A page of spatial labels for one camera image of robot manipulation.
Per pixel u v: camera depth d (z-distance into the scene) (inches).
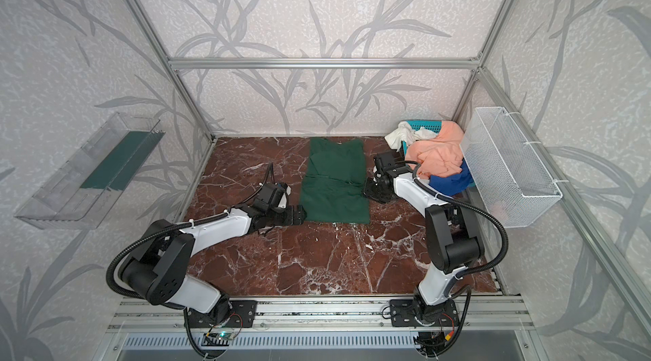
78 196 25.1
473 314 29.6
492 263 18.1
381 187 27.9
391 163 29.7
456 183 35.7
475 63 37.0
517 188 23.9
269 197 28.4
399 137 42.4
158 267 17.3
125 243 30.7
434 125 45.3
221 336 27.8
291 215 31.9
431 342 28.9
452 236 18.6
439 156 40.0
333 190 39.1
